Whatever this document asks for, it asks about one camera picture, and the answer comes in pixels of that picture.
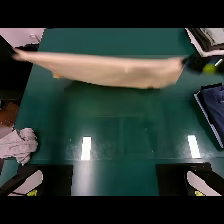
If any beige shirt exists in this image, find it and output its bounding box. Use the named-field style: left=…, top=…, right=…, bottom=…
left=12, top=48, right=186, bottom=90

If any blue garment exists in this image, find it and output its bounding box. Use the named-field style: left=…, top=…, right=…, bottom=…
left=199, top=84, right=224, bottom=142

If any brown garment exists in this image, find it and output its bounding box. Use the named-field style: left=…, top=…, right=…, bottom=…
left=190, top=28, right=218, bottom=52

